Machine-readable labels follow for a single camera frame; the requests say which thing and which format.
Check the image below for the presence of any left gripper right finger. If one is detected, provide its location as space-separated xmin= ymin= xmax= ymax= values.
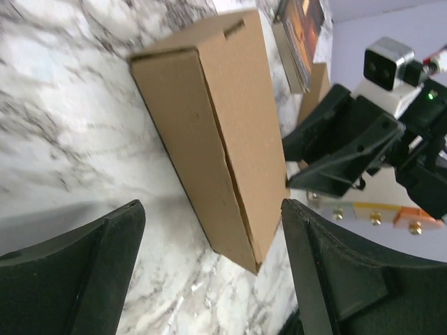
xmin=281 ymin=199 xmax=446 ymax=334

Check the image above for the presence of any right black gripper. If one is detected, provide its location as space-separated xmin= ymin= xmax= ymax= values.
xmin=282 ymin=79 xmax=446 ymax=222

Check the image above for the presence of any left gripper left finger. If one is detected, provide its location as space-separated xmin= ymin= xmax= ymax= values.
xmin=1 ymin=200 xmax=145 ymax=334

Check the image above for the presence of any folded brown cardboard box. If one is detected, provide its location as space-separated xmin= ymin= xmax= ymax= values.
xmin=297 ymin=63 xmax=330 ymax=126

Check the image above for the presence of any white orange tape dispenser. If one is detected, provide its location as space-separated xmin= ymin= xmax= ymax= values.
xmin=307 ymin=191 xmax=445 ymax=236

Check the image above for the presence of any dark orange paperback book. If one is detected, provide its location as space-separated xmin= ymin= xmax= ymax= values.
xmin=272 ymin=0 xmax=325 ymax=94

